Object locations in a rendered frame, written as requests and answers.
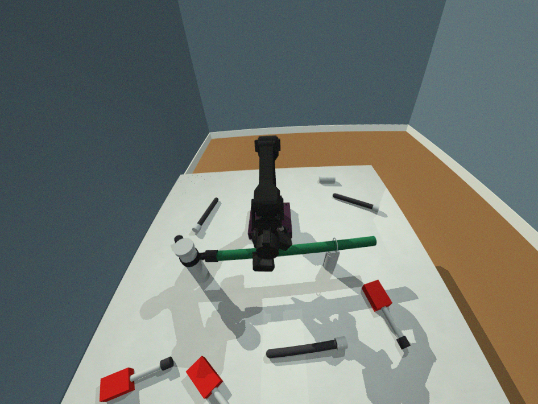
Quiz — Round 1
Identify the white capped post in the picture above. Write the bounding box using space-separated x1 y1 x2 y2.
173 238 210 283

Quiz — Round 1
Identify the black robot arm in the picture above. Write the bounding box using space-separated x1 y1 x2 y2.
251 135 292 259

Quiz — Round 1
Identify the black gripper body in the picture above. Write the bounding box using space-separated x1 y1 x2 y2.
251 223 275 271

